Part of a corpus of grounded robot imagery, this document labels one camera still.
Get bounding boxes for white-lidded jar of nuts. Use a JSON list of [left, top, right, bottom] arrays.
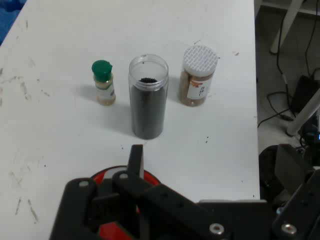
[[177, 44, 218, 107]]

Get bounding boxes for clear jar of black seeds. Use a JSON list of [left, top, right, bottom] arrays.
[[128, 53, 170, 140]]

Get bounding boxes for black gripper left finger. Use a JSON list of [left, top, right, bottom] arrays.
[[48, 144, 233, 240]]

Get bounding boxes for thin black cable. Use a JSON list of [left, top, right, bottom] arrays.
[[257, 91, 297, 130], [275, 0, 297, 121], [304, 0, 320, 78]]

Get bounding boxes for black device with blue display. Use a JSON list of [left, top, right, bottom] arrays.
[[299, 117, 320, 148]]

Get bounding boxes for small green-capped spice bottle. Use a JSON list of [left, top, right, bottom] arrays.
[[91, 59, 117, 107]]

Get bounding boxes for red bowl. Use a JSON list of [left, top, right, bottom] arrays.
[[89, 166, 161, 240]]

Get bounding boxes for black power adapter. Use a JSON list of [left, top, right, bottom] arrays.
[[291, 74, 320, 113]]

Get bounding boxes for blue foam mat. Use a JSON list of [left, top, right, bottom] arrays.
[[0, 0, 26, 46]]

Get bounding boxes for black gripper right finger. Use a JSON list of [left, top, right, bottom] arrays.
[[272, 144, 320, 240]]

